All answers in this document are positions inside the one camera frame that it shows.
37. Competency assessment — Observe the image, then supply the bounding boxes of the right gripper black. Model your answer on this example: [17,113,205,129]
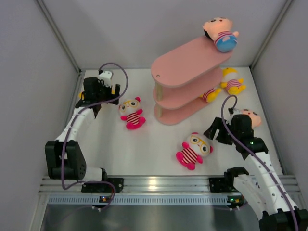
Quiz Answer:
[204,117,239,145]

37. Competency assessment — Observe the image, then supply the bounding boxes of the pink white panda plush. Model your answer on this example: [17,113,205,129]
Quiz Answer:
[119,97,146,130]
[176,132,213,170]

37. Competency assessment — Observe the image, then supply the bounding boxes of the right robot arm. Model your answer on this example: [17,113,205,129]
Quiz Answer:
[204,112,308,231]

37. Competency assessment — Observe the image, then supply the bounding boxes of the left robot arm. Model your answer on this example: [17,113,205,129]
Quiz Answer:
[45,77,120,180]

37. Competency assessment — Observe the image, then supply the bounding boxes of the yellow plush toy under shelf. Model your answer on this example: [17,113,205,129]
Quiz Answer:
[199,88,221,103]

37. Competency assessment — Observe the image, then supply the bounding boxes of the pink three-tier shelf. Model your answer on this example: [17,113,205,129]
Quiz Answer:
[151,36,232,125]

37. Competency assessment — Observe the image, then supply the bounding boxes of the boy doll on shelf top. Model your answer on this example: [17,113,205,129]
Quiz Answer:
[203,17,239,53]

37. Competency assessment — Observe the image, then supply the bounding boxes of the boy doll blue shorts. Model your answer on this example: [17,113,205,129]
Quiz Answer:
[241,109,262,129]

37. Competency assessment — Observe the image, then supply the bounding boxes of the yellow plush toy far left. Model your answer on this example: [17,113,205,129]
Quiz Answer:
[78,92,84,100]

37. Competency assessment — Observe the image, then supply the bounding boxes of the yellow plush toy right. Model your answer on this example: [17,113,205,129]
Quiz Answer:
[220,68,246,95]

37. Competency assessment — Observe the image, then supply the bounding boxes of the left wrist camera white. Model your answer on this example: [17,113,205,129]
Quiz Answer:
[98,70,114,88]

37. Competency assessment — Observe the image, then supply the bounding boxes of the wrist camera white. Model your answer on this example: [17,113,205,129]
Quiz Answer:
[228,108,242,118]
[98,70,114,88]

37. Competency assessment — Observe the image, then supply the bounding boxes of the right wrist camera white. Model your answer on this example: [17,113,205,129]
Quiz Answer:
[228,108,242,118]

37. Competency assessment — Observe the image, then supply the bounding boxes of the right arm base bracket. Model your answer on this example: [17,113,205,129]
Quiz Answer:
[209,177,238,193]

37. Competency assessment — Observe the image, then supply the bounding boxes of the aluminium mounting rail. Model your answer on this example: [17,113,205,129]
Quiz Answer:
[38,175,301,193]

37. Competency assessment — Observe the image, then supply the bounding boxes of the slotted cable duct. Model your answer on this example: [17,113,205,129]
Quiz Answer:
[48,194,241,205]

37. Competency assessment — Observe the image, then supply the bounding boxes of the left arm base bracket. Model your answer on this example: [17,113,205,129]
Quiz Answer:
[81,178,124,193]

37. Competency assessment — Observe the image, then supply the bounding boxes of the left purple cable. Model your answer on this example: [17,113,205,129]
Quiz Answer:
[61,62,129,212]

